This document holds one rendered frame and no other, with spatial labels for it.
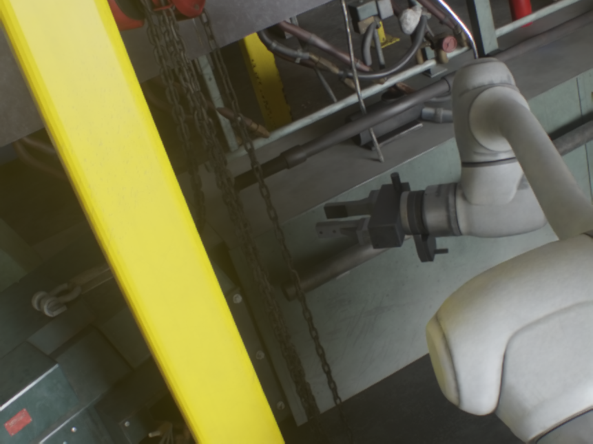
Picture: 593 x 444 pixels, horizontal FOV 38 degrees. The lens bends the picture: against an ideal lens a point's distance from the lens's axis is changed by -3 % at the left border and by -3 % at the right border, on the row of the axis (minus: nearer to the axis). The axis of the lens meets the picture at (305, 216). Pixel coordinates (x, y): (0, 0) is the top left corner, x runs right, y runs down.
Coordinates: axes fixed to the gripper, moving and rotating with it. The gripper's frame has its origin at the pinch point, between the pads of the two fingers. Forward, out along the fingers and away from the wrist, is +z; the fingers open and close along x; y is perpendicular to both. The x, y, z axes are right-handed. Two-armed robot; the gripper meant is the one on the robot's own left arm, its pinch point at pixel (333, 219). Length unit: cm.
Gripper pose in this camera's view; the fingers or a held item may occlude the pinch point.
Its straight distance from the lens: 153.6
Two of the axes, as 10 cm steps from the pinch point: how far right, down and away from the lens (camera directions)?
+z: -9.3, 0.8, 3.6
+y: -2.7, -8.2, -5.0
